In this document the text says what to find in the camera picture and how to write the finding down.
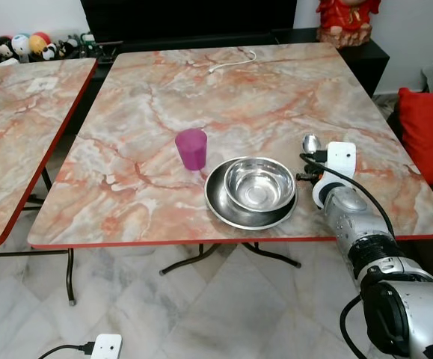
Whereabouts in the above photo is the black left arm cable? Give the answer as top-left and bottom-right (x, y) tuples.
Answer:
(37, 342), (95, 359)

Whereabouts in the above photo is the red cushion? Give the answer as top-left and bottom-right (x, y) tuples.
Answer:
(397, 88), (433, 185)

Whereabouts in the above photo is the white paper label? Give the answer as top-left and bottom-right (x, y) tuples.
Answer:
(27, 77), (58, 93)

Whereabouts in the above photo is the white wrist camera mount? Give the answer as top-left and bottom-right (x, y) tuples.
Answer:
(90, 334), (123, 359)
(311, 141), (357, 210)

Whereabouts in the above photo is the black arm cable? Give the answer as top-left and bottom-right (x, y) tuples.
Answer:
(300, 151), (398, 242)
(37, 342), (95, 359)

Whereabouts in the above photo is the stainless steel bowl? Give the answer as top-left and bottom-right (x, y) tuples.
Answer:
(224, 157), (296, 212)

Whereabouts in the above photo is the dark plush toy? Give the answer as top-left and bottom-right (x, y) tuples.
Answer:
(58, 37), (82, 59)

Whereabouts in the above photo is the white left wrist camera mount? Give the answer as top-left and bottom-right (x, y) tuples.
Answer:
(90, 334), (123, 359)

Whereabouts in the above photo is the orange and red plush toy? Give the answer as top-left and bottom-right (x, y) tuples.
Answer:
(29, 31), (53, 58)

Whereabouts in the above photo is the green and white plush toy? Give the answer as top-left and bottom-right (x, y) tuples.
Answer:
(80, 32), (99, 57)

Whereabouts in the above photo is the red figurine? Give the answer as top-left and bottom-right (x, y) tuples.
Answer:
(317, 0), (381, 48)

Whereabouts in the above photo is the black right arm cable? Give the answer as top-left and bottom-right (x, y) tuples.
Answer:
(300, 151), (398, 242)

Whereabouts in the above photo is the purple plastic cup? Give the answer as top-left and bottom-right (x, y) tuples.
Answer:
(175, 128), (209, 171)

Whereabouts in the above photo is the black television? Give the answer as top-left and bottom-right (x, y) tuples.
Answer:
(80, 0), (298, 44)

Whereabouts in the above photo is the white and blue plush toy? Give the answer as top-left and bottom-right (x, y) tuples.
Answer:
(12, 34), (32, 61)

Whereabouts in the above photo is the black and white plush toy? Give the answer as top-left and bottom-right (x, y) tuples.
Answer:
(0, 37), (16, 64)

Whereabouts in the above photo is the stainless steel spoon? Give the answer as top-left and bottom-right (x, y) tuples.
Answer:
(302, 133), (322, 158)

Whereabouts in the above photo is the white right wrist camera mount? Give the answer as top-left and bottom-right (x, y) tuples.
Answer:
(311, 141), (357, 210)

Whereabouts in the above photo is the small marble top folding table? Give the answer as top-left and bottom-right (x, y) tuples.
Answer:
(0, 58), (99, 306)

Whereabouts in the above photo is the round stainless steel plate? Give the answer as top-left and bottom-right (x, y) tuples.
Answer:
(205, 157), (298, 230)

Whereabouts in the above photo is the large marble top folding table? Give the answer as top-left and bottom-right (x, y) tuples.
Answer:
(28, 43), (433, 277)

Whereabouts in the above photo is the white cable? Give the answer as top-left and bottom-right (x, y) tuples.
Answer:
(209, 49), (257, 74)

